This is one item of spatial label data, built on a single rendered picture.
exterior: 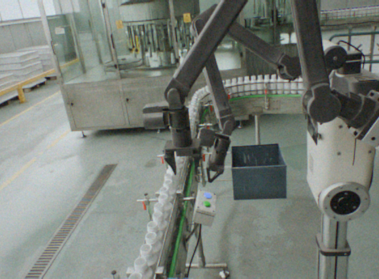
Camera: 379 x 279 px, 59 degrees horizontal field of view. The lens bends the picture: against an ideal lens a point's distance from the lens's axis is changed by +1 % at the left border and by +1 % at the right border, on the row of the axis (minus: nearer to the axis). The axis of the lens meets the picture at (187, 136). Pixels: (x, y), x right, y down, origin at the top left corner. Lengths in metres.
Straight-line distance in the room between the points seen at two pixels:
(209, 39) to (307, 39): 0.24
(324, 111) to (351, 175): 0.36
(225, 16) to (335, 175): 0.63
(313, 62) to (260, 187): 1.24
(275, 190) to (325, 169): 0.90
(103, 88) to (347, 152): 4.41
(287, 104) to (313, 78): 2.25
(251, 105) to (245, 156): 0.99
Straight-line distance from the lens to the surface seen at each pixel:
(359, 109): 0.95
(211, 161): 1.31
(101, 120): 5.39
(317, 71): 0.90
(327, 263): 1.48
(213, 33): 0.86
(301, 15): 0.87
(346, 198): 1.25
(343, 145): 1.14
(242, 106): 3.16
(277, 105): 3.15
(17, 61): 10.34
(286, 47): 6.78
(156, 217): 1.24
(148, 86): 5.00
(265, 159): 2.28
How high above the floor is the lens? 1.87
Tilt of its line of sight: 22 degrees down
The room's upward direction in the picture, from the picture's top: 7 degrees counter-clockwise
